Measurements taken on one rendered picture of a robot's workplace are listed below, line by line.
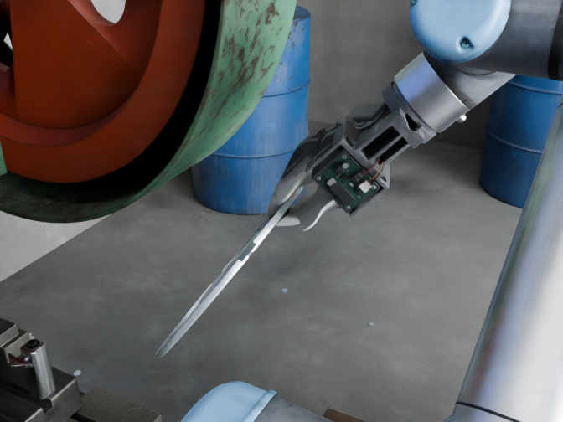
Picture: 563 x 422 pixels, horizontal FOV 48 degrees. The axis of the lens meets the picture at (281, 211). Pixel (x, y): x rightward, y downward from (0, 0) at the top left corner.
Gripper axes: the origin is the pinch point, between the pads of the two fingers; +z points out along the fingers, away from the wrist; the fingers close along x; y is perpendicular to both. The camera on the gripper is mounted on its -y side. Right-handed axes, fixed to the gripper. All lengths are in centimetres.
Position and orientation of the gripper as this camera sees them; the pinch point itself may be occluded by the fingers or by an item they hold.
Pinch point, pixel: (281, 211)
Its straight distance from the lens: 74.6
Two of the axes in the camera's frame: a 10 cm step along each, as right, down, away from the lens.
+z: -7.0, 5.8, 4.3
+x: 7.0, 6.8, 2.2
